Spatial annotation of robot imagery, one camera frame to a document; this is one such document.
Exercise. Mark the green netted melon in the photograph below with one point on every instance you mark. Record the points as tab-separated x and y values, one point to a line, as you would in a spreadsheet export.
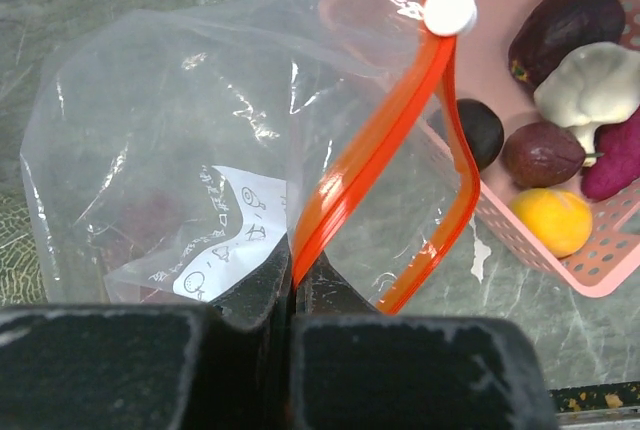
21	279

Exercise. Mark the pink plastic basket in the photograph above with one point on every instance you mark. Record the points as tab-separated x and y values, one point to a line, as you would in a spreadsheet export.
611	254

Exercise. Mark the magenta dragon fruit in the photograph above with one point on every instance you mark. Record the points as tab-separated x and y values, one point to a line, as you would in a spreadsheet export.
618	166

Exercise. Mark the aluminium mounting rail frame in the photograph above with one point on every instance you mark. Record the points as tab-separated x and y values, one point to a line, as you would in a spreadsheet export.
610	406

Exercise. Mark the white garlic bulb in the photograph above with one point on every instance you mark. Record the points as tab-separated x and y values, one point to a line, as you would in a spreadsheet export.
594	85

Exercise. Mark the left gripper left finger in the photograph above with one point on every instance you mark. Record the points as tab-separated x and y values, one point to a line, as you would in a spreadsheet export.
260	300

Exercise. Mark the small dark red plum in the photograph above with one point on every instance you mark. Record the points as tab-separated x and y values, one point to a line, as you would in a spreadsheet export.
541	155

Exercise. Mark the orange fruit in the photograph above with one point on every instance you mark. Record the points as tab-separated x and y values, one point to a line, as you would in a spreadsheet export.
561	220

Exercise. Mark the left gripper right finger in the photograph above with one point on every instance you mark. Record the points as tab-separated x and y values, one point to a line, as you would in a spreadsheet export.
324	291

